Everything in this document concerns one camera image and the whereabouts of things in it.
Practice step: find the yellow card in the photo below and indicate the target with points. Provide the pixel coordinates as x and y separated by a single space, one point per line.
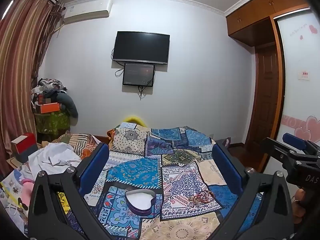
62 201

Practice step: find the scattered paper booklets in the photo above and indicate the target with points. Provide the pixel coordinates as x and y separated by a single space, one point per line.
11 192

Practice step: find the pile of clothes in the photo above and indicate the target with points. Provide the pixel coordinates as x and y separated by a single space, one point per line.
50 86

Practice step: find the green patterned box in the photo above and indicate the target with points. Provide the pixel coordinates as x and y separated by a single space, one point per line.
52 122

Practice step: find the purple heart-shaped jewelry box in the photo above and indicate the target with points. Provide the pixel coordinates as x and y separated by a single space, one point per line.
140 202

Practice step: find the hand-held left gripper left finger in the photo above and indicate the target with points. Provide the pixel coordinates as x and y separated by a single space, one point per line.
93 167

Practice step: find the white crumpled cloth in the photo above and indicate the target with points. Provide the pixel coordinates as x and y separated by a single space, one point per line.
53 158

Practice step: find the pink soft item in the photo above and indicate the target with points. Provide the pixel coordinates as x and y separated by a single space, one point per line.
25 192

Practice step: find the brown wooden door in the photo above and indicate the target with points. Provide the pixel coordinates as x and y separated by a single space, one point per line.
267 100

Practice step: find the yellow plastic object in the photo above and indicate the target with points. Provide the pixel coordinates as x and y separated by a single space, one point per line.
135 119

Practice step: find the red cardboard box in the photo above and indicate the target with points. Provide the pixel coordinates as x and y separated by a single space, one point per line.
23 146

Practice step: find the white air conditioner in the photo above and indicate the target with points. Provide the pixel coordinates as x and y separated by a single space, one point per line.
87 11

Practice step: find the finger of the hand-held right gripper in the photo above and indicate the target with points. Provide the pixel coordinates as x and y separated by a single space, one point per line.
296 141
277 150

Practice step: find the striped orange cloth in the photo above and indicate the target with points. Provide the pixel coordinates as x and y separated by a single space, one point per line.
82 142

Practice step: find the patchwork patterned blanket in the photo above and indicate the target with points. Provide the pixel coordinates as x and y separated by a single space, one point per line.
160 155

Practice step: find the gold jewelry piece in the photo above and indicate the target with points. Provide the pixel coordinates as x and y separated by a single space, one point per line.
193 201

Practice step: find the black wall television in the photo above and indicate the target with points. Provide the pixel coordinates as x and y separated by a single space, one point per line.
141 47

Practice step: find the white heart-print sliding door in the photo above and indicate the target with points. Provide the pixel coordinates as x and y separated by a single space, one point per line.
302 55

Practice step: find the orange box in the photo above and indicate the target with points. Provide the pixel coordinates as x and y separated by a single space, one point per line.
50 108

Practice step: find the small black wall monitor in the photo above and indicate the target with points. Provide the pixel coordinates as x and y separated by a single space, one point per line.
138 74

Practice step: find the wooden overhead cabinet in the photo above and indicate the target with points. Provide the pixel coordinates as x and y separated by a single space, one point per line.
255 12

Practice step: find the striped brown curtain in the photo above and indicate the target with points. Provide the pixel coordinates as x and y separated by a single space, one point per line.
20 67

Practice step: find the small red-white sticker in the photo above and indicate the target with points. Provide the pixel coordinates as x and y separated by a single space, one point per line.
304 75

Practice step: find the person's right hand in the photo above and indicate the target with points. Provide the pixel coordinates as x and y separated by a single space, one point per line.
299 206

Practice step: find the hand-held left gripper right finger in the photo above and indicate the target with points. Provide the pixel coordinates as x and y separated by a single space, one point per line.
228 170

